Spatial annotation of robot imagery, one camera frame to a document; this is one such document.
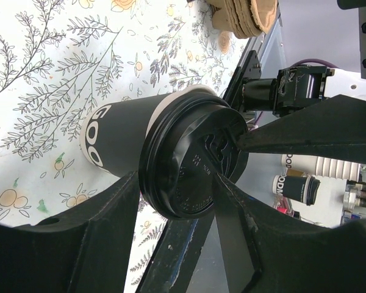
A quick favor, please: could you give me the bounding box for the floral table mat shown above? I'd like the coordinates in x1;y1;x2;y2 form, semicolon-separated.
0;1;263;292

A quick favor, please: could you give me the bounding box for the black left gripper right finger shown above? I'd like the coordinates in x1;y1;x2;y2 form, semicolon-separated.
215;175;366;292

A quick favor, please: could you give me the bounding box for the black plastic cup lid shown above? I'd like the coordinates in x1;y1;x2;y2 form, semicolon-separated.
138;93;248;220

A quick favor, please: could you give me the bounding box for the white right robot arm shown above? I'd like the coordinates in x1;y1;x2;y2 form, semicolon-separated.
234;1;366;164

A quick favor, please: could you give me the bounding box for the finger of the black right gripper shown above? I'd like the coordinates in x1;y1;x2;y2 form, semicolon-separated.
237;95;366;164

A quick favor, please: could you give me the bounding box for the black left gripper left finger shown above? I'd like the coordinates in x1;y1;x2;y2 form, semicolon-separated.
0;172;140;292

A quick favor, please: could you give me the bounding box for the black paper coffee cup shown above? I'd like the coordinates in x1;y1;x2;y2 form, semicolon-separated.
80;85;216;177

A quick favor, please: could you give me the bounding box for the brown cardboard cup carrier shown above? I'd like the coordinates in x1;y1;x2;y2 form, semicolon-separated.
207;0;278;39

